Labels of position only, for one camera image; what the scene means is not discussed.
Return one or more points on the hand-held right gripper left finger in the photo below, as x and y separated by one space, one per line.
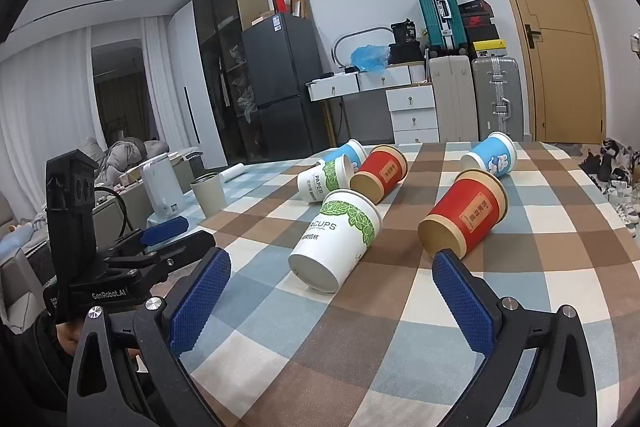
200 302

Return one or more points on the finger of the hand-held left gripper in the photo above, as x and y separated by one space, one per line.
162 229
192 244

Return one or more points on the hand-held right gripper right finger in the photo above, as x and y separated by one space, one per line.
460 302

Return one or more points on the large red paper cup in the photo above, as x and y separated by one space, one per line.
465 219

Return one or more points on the person's left forearm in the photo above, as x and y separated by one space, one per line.
30 357

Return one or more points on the large white leaf-print paper cup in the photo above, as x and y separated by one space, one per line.
335 242

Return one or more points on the small white leaf-print paper cup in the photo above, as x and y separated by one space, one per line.
320 184

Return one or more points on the blue cartoon paper cup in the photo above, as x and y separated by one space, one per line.
350 152
492 157

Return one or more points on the small red paper cup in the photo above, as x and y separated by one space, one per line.
382 172

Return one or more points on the person's left hand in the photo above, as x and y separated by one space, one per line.
67 338

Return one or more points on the white appliance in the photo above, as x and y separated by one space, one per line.
160 189

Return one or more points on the beige waste bin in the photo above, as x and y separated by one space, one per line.
207 194

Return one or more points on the grey sofa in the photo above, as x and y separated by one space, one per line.
20 257

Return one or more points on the checkered tablecloth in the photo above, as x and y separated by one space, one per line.
400 332

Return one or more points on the white paper roll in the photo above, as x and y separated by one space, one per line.
234 172

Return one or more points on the grey bedding pile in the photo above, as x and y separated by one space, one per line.
125 154

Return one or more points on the white sheer curtain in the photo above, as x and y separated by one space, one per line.
45 107
155 82

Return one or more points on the white wardrobe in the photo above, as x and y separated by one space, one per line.
187 72

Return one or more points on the dark glass-door cabinet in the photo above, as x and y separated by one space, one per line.
220 57

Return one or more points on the dark grey refrigerator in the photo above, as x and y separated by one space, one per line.
280 72

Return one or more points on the pile of shoes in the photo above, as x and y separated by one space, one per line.
615 182

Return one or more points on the white dressing table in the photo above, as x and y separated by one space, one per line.
412 107

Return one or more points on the beige suitcase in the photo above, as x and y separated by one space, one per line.
452 97

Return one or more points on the silver suitcase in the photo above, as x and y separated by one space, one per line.
492 92

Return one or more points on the black and yellow shoe box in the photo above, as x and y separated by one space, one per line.
486 48

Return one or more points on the blue plastic bag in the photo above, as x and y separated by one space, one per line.
370 59

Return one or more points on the wooden door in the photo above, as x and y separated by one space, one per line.
550 57

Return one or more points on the cardboard box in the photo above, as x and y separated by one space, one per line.
299 2

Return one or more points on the black bag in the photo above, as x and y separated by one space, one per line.
405 42

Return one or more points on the red and black shoe box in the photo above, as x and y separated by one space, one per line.
479 22

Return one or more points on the teal suitcase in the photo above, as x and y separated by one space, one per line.
430 17

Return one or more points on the oval mirror frame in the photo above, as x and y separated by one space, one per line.
360 30

